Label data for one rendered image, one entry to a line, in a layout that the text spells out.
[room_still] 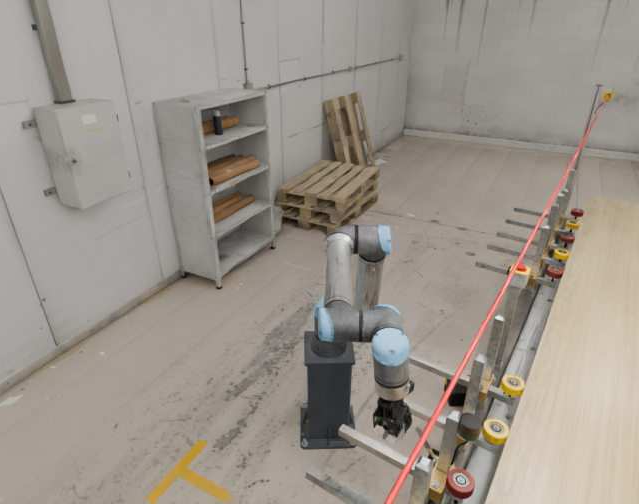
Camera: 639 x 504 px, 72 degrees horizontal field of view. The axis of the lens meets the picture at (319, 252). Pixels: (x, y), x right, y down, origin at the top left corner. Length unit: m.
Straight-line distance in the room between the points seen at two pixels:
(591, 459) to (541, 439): 0.14
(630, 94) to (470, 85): 2.48
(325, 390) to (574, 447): 1.18
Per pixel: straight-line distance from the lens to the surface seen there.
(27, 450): 3.12
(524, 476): 1.60
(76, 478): 2.86
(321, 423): 2.58
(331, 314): 1.20
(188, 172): 3.65
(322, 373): 2.31
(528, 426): 1.74
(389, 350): 1.09
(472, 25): 8.98
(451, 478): 1.52
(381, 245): 1.68
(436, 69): 9.14
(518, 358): 2.45
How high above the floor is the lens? 2.11
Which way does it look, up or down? 28 degrees down
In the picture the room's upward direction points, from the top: straight up
